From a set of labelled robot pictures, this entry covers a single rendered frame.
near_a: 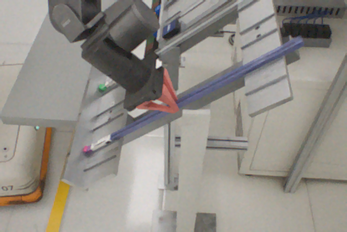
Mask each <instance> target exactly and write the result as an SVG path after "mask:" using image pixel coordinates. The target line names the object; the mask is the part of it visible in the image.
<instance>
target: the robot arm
mask: <svg viewBox="0 0 347 232"><path fill-rule="evenodd" d="M48 15H49V19H50V22H51V24H52V26H53V27H54V28H55V29H56V31H57V32H59V33H61V34H64V36H65V37H66V38H67V39H68V41H69V42H70V43H74V42H79V41H81V40H86V39H87V40H86V41H85V42H84V43H83V44H82V45H81V46H80V48H81V49H82V51H81V58H82V59H84V60H85V61H86V62H89V63H90V64H91V65H92V66H93V67H95V68H97V69H98V70H99V71H100V72H102V73H103V74H105V75H106V76H108V77H109V78H110V79H112V80H113V81H114V82H115V83H117V84H118V85H119V86H121V87H123V88H124V89H126V94H125V101H124V105H123V108H124V109H126V110H127V111H128V112H131V111H132V110H134V109H136V108H137V109H150V110H161V111H164V112H170V113H173V114H174V113H175V112H177V111H179V108H178V107H177V105H176V103H175V100H177V99H178V98H177V96H176V94H175V92H174V89H173V85H172V82H171V80H170V77H169V74H168V72H167V70H166V69H165V68H164V67H163V66H160V67H158V68H156V64H157V59H158V58H159V57H160V56H159V55H158V54H157V53H156V52H154V51H153V52H151V53H150V54H149V55H148V56H146V57H144V58H143V59H139V58H138V57H137V56H136V55H135V54H134V53H133V52H132V51H133V50H135V49H137V47H138V46H140V44H142V43H143V42H144V41H145V40H147V39H148V38H149V37H150V36H151V35H152V34H154V33H155V32H156V31H158V30H159V29H160V22H159V20H158V18H157V16H156V15H155V14H154V13H153V11H152V10H151V9H150V8H149V6H148V5H147V4H146V3H145V2H143V1H142V0H117V1H116V2H114V3H113V4H112V5H111V6H109V7H108V8H107V9H105V10H104V11H103V12H102V0H48ZM155 100H159V101H161V102H163V103H165V104H169V105H170V107H166V106H164V105H161V104H158V103H155V102H151V101H155Z"/></svg>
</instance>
